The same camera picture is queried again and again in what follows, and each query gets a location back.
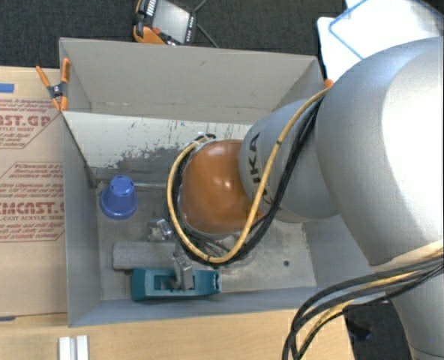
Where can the blue plastic cup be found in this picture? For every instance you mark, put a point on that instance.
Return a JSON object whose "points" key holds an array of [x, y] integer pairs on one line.
{"points": [[118, 199]]}

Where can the teal flat block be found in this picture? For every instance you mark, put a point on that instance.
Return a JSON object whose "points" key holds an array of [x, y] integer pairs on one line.
{"points": [[147, 284]]}

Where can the brown cardboard board red print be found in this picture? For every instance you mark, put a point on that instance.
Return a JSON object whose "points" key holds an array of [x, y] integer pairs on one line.
{"points": [[27, 268]]}

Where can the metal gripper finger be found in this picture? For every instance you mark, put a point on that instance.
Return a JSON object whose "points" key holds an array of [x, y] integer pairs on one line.
{"points": [[160, 230], [184, 274]]}

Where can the grey flat block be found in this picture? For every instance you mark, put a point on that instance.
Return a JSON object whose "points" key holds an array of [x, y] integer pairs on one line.
{"points": [[141, 255]]}

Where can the grey metal bin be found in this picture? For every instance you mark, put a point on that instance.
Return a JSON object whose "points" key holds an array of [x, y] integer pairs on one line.
{"points": [[192, 77]]}

